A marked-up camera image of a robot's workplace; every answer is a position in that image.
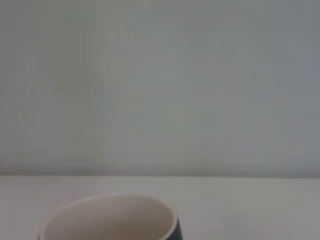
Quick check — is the dark teal ceramic mug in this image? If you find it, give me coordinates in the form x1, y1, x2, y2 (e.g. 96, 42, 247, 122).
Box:
37, 194, 185, 240

